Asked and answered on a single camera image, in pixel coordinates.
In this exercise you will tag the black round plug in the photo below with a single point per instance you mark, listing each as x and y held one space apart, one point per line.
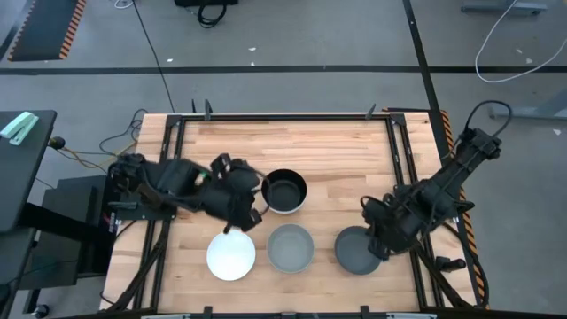
56 142

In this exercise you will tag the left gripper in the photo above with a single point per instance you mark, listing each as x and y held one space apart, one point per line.
235 195

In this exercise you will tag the black floor box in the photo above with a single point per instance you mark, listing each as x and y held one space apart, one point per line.
206 2

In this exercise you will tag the black equipment cabinet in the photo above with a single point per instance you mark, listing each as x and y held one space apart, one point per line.
66 239

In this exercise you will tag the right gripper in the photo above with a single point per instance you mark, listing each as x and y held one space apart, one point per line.
394 217

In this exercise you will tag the dark grey plastic bowl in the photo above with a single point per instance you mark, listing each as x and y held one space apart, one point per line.
352 252

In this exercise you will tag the black side table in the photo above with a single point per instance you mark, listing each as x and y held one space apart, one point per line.
20 177

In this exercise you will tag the black plastic bowl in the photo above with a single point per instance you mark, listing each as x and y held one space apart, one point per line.
285 195

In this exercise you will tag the black caster wheel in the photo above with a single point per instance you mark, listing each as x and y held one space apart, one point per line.
42 311

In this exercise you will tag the black aluminium table frame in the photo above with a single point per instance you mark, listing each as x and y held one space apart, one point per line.
283 117

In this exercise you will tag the black clamp knob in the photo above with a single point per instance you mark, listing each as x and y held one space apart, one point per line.
449 264

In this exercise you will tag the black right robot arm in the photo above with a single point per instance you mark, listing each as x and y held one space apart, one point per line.
452 177

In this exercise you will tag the mint green stapler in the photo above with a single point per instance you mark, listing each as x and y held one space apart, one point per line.
18 127

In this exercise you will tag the black hazard-striped floor mat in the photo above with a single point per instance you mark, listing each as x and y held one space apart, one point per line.
44 28

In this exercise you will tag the light grey plastic bowl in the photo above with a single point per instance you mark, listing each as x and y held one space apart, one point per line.
290 248

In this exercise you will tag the grey stand foot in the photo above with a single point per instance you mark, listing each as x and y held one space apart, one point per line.
531 111
500 6

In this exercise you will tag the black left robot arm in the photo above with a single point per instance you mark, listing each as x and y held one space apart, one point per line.
173 177

